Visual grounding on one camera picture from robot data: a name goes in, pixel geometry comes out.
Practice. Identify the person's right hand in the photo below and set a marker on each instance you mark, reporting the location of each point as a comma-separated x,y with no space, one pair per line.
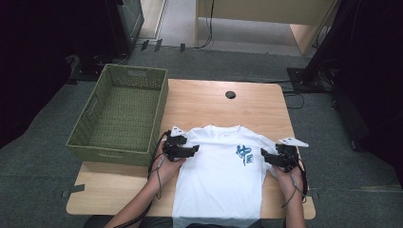
291,185

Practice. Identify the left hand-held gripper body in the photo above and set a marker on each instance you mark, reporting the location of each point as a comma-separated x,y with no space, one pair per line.
176,147

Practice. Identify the green woven basket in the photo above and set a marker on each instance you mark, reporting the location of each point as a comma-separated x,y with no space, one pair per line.
120,126

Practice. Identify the black cabinet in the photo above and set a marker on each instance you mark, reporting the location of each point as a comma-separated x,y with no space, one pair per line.
111,28

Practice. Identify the beige desk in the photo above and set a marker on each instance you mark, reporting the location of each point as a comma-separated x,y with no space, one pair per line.
269,11

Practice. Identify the person's dark clothing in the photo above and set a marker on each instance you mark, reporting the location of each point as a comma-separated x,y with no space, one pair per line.
158,223

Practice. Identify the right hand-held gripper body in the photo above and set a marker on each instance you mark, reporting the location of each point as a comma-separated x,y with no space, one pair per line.
286,158

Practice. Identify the black round table grommet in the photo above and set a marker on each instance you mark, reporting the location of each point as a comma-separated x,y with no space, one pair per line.
230,94

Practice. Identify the person's left hand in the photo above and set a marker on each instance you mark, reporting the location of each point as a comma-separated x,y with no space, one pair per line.
166,172

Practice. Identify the white t-shirt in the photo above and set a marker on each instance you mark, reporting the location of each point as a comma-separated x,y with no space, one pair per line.
215,183

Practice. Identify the black metal stand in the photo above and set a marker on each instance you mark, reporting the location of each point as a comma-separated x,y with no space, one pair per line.
312,76

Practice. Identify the grey tape strip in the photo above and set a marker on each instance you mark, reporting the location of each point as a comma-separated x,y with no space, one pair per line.
74,190
313,193

